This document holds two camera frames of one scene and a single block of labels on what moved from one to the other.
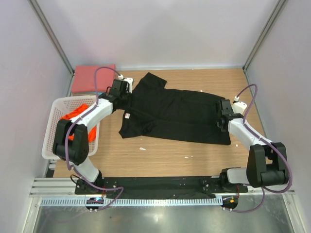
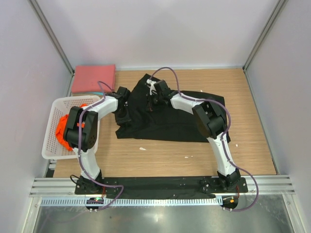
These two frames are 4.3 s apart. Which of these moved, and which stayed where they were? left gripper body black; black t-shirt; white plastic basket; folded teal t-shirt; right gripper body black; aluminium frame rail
Moved: right gripper body black; left gripper body black
Stayed: white plastic basket; black t-shirt; aluminium frame rail; folded teal t-shirt
